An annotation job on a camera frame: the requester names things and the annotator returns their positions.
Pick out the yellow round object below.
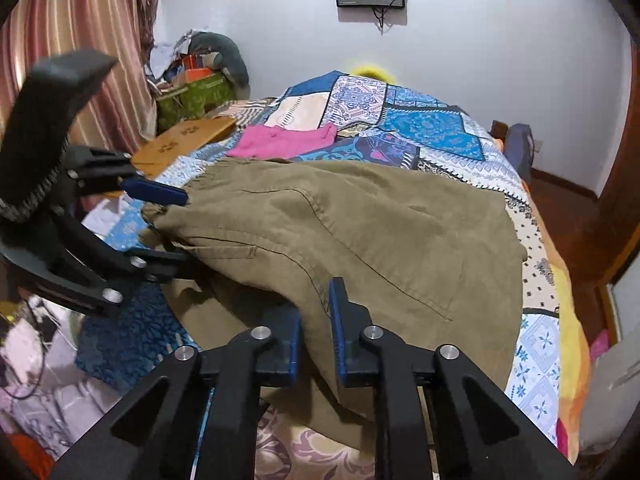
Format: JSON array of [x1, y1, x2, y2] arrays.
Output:
[[349, 61, 396, 82]]

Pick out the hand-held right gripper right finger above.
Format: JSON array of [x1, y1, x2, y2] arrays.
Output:
[[328, 277, 587, 480]]

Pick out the wooden board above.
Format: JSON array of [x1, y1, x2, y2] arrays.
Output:
[[129, 116, 238, 180]]

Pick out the dark bag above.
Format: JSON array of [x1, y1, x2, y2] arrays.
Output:
[[502, 122, 536, 186]]

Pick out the orange box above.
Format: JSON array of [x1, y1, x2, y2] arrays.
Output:
[[180, 54, 217, 83]]

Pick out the blue patchwork bedspread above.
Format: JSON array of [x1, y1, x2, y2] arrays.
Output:
[[75, 71, 563, 448]]

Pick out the grey stuffed pillow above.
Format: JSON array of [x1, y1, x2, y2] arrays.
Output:
[[189, 31, 251, 88]]

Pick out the olive green pants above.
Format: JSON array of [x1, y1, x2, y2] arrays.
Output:
[[141, 159, 529, 453]]

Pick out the orange yellow blanket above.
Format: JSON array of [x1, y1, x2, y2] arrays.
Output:
[[542, 255, 593, 463]]

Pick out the pile of clothes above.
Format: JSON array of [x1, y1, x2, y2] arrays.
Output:
[[0, 290, 131, 476]]

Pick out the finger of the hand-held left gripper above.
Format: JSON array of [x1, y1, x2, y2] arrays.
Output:
[[65, 145, 191, 207], [75, 210, 206, 306]]

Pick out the green patterned bag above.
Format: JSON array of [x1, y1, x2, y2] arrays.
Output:
[[155, 74, 236, 133]]

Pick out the pink cloth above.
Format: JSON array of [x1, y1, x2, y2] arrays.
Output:
[[226, 123, 339, 160]]

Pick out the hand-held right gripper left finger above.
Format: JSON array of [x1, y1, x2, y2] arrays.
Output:
[[50, 306, 304, 480]]

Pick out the striped curtain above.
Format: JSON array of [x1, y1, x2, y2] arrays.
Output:
[[0, 0, 162, 161]]

